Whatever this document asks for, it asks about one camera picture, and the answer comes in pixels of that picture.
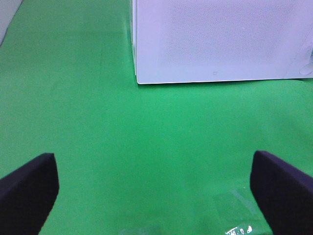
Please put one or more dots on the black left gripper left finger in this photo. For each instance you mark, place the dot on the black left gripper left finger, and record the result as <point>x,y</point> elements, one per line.
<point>27,196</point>

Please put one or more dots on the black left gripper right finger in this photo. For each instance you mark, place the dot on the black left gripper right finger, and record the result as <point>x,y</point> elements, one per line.
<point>283,193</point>

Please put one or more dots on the round microwave door button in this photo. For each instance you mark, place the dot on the round microwave door button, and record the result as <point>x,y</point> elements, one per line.
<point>307,69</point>

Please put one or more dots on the white microwave oven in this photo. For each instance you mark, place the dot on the white microwave oven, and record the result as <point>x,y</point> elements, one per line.
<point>220,39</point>

